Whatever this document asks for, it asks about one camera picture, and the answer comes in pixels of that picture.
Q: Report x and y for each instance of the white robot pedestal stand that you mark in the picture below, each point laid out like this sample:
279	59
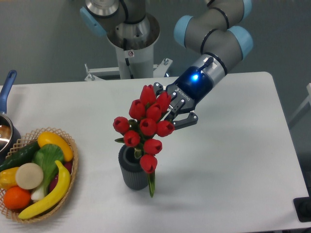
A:
132	64

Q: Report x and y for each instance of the woven wicker basket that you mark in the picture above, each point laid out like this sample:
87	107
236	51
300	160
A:
22	142

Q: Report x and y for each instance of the beige round disc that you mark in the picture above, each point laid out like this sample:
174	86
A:
29	176

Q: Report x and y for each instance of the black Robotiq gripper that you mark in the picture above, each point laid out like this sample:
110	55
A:
191	87

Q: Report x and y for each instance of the black device at table edge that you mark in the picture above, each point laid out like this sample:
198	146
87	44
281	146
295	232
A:
303	208

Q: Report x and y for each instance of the red tulip bouquet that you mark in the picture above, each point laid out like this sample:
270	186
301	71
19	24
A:
146	121

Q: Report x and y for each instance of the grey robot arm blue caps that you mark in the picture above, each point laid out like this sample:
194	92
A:
215	35

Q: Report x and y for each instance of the grey ribbed vase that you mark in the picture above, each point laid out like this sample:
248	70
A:
133	175

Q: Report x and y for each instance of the yellow banana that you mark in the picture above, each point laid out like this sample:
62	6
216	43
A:
52	198

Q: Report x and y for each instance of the green bok choy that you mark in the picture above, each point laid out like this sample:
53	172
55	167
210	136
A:
45	158

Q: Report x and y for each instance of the blue handled steel pot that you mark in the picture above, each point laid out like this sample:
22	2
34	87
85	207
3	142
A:
8	132

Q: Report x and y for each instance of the orange fruit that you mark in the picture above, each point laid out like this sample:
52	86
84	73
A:
16	198

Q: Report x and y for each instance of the green cucumber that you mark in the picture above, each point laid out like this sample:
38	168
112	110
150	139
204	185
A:
20	157

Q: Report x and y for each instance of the yellow bell pepper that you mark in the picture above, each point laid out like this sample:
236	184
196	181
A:
7	178

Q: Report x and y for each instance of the yellow squash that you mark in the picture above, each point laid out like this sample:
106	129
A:
52	138

